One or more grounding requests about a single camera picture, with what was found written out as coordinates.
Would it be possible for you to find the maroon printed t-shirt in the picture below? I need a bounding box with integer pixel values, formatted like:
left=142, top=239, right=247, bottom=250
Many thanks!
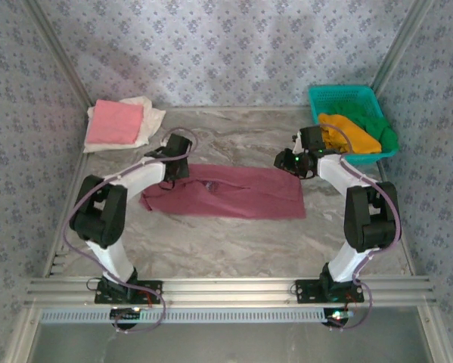
left=138, top=163, right=307, bottom=221

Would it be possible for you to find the cream folded t-shirt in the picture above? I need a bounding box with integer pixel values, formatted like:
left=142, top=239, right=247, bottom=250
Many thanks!
left=82, top=95, right=166, bottom=154

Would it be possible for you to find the orange t-shirt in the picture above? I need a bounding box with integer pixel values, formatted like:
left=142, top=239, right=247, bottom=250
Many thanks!
left=318, top=112, right=383, bottom=155

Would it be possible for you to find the teal plastic basket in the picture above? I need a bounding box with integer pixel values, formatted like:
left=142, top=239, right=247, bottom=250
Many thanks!
left=308, top=85, right=399, bottom=166

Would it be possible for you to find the pink folded t-shirt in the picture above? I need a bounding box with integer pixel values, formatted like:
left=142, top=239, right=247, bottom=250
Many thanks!
left=85, top=99, right=144, bottom=145

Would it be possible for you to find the green t-shirt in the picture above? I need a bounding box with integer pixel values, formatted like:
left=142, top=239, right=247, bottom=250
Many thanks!
left=330, top=101, right=400, bottom=152

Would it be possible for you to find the left controller board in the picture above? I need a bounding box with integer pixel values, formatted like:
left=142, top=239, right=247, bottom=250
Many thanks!
left=110, top=306, right=142, bottom=330

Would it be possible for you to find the controller board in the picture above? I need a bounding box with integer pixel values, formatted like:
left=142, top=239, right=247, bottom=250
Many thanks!
left=324, top=308, right=354, bottom=328
left=110, top=306, right=142, bottom=330

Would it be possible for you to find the right controller board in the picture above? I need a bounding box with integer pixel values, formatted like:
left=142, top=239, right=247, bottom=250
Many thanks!
left=324, top=308, right=354, bottom=328

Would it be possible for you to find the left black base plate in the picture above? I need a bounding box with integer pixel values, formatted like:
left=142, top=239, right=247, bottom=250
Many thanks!
left=94, top=279, right=163, bottom=306

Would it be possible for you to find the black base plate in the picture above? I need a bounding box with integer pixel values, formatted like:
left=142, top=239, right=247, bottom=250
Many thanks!
left=294, top=278, right=365, bottom=305
left=94, top=279, right=163, bottom=306

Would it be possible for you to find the aluminium mounting rail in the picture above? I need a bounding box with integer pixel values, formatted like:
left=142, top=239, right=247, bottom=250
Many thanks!
left=24, top=277, right=437, bottom=308

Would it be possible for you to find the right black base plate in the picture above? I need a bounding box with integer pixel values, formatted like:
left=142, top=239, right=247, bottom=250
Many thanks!
left=294, top=278, right=365, bottom=305

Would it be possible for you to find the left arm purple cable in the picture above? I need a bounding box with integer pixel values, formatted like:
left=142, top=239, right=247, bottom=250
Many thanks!
left=61, top=127, right=199, bottom=334

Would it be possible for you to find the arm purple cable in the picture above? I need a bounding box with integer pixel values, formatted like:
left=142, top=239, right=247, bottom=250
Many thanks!
left=318, top=123, right=403, bottom=330
left=61, top=127, right=199, bottom=334

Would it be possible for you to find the right aluminium frame post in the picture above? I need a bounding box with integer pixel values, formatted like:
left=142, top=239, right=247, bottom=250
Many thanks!
left=371, top=0, right=437, bottom=95

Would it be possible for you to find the aluminium frame post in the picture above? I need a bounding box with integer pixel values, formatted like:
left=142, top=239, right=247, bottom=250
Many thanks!
left=371, top=0, right=437, bottom=95
left=21, top=0, right=93, bottom=110

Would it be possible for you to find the grey slotted cable duct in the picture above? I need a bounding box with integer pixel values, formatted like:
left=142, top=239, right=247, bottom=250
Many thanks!
left=39, top=307, right=325, bottom=325

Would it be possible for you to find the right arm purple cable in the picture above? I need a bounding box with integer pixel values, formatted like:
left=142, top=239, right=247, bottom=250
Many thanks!
left=318, top=123, right=403, bottom=330

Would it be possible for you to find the left aluminium frame post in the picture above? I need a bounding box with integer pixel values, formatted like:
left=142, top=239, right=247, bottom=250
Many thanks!
left=21, top=0, right=93, bottom=110

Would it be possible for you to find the aluminium frame leg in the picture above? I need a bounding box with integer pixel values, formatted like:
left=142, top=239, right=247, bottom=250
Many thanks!
left=5, top=306, right=40, bottom=363
left=417, top=305, right=448, bottom=363

